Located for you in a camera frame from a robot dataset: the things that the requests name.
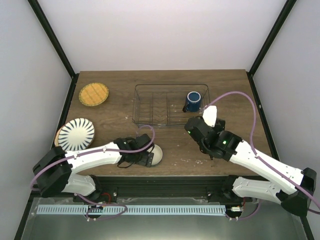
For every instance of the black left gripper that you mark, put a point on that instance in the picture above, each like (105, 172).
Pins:
(144, 161)

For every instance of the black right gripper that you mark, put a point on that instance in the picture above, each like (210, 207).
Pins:
(220, 126)

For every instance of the blue ceramic mug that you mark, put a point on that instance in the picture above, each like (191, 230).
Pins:
(192, 102)

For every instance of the round woven bamboo tray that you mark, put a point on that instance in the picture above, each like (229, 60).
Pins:
(93, 94)

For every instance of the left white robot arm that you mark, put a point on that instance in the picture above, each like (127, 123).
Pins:
(59, 171)

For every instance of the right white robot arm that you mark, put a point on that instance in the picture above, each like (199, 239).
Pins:
(290, 187)

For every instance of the striped white blue plate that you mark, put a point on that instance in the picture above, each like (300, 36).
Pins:
(76, 135)

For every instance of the round wooden plate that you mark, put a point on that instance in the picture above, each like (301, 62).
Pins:
(56, 138)

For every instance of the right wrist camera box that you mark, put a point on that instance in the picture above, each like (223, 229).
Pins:
(209, 115)

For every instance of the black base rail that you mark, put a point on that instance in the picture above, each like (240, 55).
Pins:
(209, 188)

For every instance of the grey wire dish rack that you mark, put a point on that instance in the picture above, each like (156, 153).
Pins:
(161, 105)

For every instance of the light blue slotted cable duct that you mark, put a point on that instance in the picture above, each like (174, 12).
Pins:
(199, 210)

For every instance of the black right frame post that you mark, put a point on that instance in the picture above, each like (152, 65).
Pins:
(280, 20)

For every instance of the black frame post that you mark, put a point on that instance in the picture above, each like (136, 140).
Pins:
(39, 13)
(280, 20)

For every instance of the black left frame post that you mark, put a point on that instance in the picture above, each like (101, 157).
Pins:
(39, 13)

